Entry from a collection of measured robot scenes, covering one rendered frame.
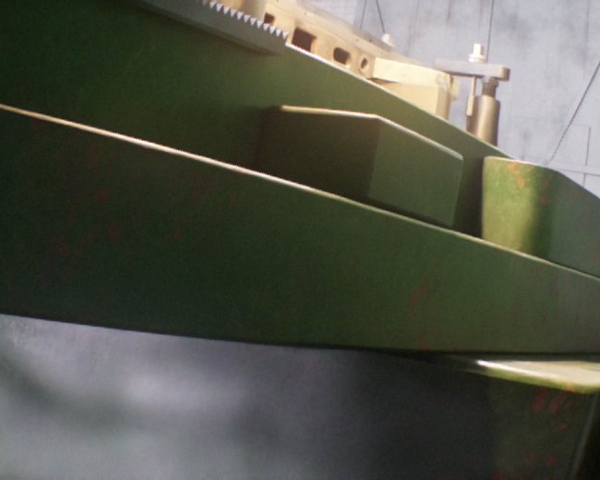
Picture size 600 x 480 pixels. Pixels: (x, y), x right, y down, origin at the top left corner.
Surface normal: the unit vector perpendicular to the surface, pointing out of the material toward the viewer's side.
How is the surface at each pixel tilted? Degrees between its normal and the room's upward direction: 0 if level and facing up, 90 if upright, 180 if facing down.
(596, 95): 90
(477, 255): 90
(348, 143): 90
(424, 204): 90
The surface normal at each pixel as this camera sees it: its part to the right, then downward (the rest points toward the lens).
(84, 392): -0.57, -0.13
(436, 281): 0.80, 0.15
